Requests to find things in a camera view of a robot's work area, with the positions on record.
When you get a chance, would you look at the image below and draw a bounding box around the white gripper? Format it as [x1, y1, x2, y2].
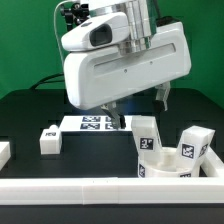
[64, 22, 191, 129]

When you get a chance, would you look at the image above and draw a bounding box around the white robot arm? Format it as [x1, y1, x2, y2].
[61, 0, 191, 129]

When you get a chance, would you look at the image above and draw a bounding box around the white tag marker sheet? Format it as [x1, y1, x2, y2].
[57, 115, 134, 133]

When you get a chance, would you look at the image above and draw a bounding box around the white front fence bar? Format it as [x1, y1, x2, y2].
[0, 178, 224, 205]

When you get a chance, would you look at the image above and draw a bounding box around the white fence bar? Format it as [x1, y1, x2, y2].
[201, 148, 224, 178]
[0, 178, 224, 205]

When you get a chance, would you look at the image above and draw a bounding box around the white right fence bar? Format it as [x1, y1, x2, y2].
[201, 148, 224, 178]

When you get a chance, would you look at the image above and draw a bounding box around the white left fence block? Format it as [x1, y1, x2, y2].
[0, 142, 11, 171]

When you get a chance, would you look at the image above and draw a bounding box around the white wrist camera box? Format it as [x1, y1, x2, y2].
[61, 12, 130, 52]

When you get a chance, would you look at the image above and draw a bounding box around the black cable bundle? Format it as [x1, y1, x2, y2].
[29, 73, 68, 90]

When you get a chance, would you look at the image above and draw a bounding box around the white cable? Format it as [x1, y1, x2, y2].
[53, 0, 75, 64]

